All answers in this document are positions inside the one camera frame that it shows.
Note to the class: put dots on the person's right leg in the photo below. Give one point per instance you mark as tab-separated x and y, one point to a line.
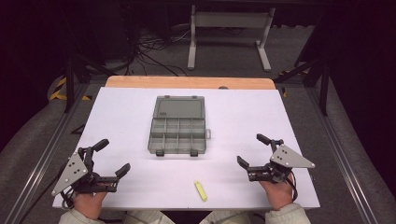
227	218

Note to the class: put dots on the yellow black floor tape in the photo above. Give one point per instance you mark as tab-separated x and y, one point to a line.
59	90

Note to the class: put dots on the black metal frame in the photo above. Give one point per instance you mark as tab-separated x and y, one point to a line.
70	84
323	87

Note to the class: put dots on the yellow stick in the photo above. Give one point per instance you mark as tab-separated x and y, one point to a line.
200	190

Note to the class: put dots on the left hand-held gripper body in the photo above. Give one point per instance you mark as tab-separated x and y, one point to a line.
73	172

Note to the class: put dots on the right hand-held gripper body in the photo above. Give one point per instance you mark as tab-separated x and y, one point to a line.
288	158

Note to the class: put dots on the person's left leg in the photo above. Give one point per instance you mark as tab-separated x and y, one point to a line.
149	218

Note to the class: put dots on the grey clear compartment box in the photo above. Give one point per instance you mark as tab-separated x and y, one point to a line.
179	130

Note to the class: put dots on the person's left hand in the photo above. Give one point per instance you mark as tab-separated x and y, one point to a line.
89	204

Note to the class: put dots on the aluminium rail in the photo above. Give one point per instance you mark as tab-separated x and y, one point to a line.
46	155
342	155

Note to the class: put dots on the person's leg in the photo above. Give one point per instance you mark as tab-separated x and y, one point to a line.
227	218
149	218

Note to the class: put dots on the grey metal stand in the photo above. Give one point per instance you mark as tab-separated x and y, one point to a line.
230	20

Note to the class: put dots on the white board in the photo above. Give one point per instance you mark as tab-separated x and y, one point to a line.
130	124

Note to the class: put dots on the person's right hand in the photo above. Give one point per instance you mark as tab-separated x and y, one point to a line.
280	194

